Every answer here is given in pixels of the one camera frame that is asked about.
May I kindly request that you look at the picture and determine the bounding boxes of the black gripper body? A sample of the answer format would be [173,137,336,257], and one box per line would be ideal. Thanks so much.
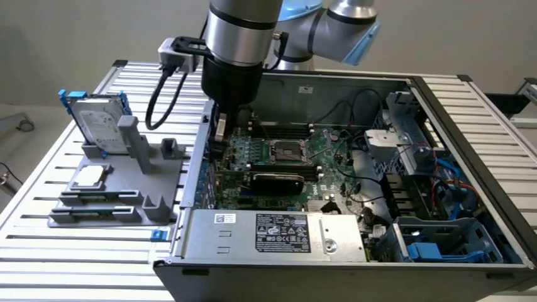
[200,59,264,110]

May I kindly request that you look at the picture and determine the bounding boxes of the black RAM slots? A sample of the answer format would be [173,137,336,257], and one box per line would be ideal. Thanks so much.
[249,121,316,140]
[249,162,321,182]

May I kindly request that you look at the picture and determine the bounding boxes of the CPU socket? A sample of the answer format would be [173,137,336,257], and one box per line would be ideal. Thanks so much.
[267,138,312,167]

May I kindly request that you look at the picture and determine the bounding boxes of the black graphics card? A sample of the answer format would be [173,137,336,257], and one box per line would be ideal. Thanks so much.
[251,171,307,195]

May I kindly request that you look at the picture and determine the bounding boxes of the grey parts rack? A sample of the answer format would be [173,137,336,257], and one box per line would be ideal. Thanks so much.
[47,115,191,229]

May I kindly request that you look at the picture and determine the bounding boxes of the green motherboard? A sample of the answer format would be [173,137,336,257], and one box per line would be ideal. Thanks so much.
[208,125,372,216]

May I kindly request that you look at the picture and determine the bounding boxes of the silver CPU chip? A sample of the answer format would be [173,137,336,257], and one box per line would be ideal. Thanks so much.
[76,165,107,186]

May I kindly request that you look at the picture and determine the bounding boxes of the silver chipset heatsink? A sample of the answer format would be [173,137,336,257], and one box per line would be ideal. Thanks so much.
[307,200,337,214]

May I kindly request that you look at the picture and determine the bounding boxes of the silver power supply unit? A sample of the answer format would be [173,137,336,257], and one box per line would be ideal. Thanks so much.
[179,209,368,264]

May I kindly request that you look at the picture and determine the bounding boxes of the green RAM stick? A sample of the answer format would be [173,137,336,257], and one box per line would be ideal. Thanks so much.
[72,191,128,200]

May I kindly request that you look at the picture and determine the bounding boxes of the silver drive cage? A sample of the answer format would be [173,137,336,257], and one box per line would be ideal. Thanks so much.
[363,90,448,177]

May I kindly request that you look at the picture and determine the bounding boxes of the blue disk bay latch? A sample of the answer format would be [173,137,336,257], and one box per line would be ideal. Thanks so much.
[405,241,443,262]

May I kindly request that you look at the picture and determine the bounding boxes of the grey disk bay cage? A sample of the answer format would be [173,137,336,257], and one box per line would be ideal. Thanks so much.
[391,216,509,264]

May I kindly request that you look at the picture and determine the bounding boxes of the black open PC case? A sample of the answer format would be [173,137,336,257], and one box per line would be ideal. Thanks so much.
[152,70,537,302]

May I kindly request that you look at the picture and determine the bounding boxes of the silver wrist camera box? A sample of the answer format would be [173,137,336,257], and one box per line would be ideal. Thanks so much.
[157,36,208,74]

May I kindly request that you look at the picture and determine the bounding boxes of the black arm connector cable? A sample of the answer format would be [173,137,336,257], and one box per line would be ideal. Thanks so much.
[263,30,292,70]

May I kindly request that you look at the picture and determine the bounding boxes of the black camera cable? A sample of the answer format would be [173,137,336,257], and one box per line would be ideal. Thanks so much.
[144,62,189,131]

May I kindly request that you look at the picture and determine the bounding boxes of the black looped wire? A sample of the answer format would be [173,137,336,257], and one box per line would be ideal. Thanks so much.
[313,89,384,127]

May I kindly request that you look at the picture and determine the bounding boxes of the hard disk with blue bracket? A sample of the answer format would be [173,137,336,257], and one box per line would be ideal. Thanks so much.
[57,89,133,155]

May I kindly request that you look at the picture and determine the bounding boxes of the black floor cable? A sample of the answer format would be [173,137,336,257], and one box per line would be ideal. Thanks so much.
[0,162,23,191]

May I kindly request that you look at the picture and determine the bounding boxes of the blue data wire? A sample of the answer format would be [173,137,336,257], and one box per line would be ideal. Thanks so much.
[435,156,464,222]

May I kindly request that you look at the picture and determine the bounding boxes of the red data wire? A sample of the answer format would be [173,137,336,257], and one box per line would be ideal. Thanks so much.
[436,163,480,202]

